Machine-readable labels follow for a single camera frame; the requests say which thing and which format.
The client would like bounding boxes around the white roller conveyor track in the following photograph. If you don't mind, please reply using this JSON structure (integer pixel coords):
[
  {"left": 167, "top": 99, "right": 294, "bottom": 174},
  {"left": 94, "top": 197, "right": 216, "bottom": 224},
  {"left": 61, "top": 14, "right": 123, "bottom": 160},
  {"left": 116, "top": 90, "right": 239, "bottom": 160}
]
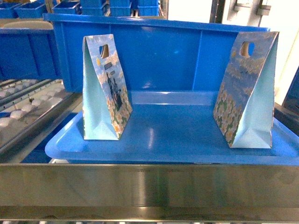
[{"left": 0, "top": 78, "right": 82, "bottom": 150}]

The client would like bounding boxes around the left blue plastic crate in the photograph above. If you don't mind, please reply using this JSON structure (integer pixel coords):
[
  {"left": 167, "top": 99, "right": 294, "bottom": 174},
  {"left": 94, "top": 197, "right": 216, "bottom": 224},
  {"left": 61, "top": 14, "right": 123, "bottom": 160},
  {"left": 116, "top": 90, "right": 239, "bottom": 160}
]
[{"left": 0, "top": 28, "right": 62, "bottom": 80}]

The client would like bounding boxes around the flower gift bag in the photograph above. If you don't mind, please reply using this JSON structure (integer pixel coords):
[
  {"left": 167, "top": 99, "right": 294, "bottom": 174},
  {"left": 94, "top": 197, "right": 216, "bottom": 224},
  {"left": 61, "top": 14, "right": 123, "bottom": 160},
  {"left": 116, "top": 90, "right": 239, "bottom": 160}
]
[
  {"left": 83, "top": 34, "right": 133, "bottom": 140},
  {"left": 213, "top": 32, "right": 279, "bottom": 149}
]

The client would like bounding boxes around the stainless steel front rail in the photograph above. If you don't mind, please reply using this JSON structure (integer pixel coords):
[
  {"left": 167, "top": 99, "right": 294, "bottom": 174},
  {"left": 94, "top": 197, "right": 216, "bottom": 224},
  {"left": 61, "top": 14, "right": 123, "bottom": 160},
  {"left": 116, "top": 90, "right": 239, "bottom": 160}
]
[{"left": 0, "top": 164, "right": 299, "bottom": 223}]

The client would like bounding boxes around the small blue background bin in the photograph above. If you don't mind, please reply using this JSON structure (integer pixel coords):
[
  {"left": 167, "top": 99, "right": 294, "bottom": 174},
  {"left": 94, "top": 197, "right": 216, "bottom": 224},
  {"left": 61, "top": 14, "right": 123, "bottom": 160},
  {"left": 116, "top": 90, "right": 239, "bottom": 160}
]
[
  {"left": 15, "top": 1, "right": 47, "bottom": 19},
  {"left": 0, "top": 2, "right": 21, "bottom": 19},
  {"left": 52, "top": 1, "right": 81, "bottom": 14}
]

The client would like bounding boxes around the blue plastic tray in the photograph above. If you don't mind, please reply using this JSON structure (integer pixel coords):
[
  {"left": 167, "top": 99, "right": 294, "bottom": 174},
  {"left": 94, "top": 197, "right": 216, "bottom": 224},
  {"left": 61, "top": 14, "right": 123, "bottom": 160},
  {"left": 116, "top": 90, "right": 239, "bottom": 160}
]
[{"left": 45, "top": 91, "right": 299, "bottom": 166}]

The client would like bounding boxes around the large blue plastic crate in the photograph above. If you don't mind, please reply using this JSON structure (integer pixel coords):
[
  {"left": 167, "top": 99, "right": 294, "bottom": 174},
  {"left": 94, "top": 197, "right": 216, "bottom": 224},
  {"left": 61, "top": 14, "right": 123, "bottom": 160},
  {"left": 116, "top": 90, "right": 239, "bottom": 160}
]
[{"left": 43, "top": 14, "right": 265, "bottom": 92}]

